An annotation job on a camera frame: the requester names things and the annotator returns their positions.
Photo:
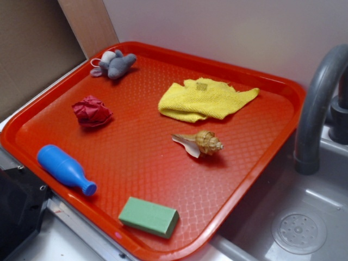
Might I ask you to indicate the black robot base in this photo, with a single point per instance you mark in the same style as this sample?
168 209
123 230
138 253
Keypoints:
24 199

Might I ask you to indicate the gray plush animal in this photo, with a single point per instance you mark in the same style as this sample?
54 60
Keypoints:
112 64

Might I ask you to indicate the red plastic tray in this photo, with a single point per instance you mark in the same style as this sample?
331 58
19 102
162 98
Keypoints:
134 155

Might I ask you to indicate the brown spiral seashell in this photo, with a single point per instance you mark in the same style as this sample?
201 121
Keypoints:
202 143

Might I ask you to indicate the yellow cloth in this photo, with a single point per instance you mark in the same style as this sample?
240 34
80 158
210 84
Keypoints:
204 98

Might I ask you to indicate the crumpled red paper ball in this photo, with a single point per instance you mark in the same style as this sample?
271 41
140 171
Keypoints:
91 112

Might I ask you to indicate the green foam block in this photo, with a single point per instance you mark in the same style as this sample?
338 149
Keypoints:
149 217

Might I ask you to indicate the blue plastic bottle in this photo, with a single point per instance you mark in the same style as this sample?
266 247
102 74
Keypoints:
65 169

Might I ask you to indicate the gray toy faucet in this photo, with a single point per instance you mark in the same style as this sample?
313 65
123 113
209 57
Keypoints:
327 95

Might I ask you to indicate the gray toy sink basin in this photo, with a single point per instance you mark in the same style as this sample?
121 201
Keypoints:
289 216

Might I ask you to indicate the brown cardboard panel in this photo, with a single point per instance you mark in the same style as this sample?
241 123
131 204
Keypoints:
43 40

